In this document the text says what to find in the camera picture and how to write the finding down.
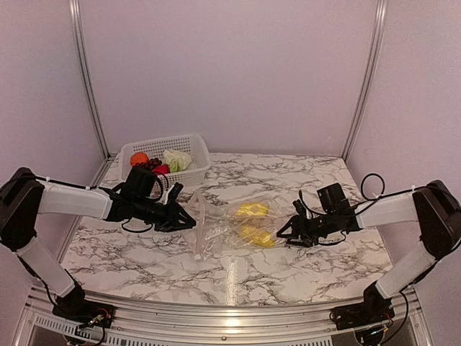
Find orange fake pumpkin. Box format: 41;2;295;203
130;152;149;167

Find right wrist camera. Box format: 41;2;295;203
292;190;312;220

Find purple fake grapes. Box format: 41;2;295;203
142;158;163;171

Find white fake cauliflower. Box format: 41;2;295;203
164;150;192;173

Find front aluminium rail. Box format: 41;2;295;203
14;288;433;346

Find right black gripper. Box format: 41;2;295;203
277;211;336;247

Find left aluminium frame post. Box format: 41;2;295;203
68;0;112;159

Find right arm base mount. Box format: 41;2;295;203
329;303;395;330

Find white perforated plastic basket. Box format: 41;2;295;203
118;134;211;187

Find aluminium frame post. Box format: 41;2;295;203
68;0;112;159
341;0;388;162

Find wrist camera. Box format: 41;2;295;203
162;182;184;205
292;190;312;220

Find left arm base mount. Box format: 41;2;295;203
53;300;115;329

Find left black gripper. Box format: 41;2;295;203
133;196;196;232

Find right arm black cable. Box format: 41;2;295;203
352;173;415;213

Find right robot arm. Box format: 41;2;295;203
277;180;460;323

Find red fake pepper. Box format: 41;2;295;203
152;164;170;175

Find right aluminium frame post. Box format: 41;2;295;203
341;0;388;162

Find clear zip top bag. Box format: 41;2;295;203
181;190;291;261

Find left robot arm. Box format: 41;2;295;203
1;167;197;321

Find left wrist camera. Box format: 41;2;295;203
162;182;184;205

